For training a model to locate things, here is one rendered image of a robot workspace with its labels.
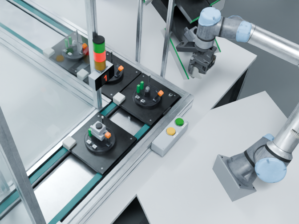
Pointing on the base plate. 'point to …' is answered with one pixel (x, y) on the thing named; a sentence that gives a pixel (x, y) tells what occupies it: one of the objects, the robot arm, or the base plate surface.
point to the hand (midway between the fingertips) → (192, 74)
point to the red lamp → (100, 57)
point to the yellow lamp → (99, 65)
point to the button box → (161, 141)
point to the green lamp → (100, 48)
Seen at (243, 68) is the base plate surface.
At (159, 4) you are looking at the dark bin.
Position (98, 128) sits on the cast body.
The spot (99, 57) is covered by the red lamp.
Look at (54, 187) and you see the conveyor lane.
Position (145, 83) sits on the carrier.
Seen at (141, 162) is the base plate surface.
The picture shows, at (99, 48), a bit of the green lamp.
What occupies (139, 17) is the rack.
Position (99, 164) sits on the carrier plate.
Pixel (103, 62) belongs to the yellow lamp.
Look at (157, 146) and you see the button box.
